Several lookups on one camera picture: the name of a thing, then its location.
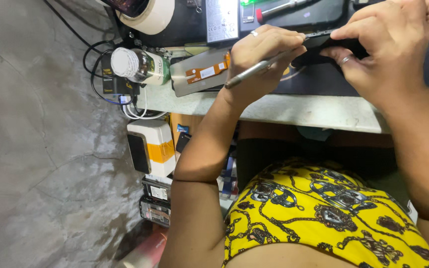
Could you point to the small phone circuit board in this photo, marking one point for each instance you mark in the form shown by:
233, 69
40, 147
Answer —
248, 14

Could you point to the teal cloth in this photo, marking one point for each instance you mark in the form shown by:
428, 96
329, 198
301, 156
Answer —
313, 133

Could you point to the grey phone battery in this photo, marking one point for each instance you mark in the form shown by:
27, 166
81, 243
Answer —
222, 20

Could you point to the person's right fingers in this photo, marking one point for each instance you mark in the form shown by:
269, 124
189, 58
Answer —
356, 32

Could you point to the stack of blue boxes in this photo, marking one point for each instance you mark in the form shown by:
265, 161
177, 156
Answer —
229, 178

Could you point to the black smartphone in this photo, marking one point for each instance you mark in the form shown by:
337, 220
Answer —
313, 46

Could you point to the black power adapter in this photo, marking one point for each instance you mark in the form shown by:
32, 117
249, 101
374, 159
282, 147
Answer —
119, 85

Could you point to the red plastic object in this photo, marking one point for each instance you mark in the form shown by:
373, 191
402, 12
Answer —
145, 249

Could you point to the white box with orange tape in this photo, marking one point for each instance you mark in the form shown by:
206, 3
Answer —
160, 141

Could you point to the phone screen with orange flex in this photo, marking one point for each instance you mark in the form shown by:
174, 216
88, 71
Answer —
188, 80

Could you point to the black phone with gold frame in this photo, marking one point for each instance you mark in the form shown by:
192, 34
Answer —
139, 152

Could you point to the person's right hand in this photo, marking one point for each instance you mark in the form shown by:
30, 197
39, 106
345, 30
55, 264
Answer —
397, 56

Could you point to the person's left hand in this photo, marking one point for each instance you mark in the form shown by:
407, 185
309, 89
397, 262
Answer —
251, 56

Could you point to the white-capped glass bottle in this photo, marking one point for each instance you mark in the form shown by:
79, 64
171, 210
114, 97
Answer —
140, 66

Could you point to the silver metal opening tool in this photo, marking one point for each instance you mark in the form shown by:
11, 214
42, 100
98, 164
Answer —
250, 71

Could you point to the opened phone frame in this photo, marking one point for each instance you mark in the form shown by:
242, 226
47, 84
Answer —
156, 190
155, 212

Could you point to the green plastic tool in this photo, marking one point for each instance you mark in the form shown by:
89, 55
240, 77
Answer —
253, 2

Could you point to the white tape roll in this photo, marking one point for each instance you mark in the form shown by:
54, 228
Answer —
155, 18

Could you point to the dark phone with lit screen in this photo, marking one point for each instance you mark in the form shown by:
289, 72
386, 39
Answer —
127, 5

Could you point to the small blue packet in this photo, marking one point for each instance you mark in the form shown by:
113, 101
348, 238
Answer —
183, 128

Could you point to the red-tipped silver screwdriver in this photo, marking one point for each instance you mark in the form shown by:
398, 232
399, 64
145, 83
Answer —
279, 7

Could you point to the small black phone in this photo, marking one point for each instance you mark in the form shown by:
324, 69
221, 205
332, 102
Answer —
183, 142

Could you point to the black work mat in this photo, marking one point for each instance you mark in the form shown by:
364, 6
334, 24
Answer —
311, 83

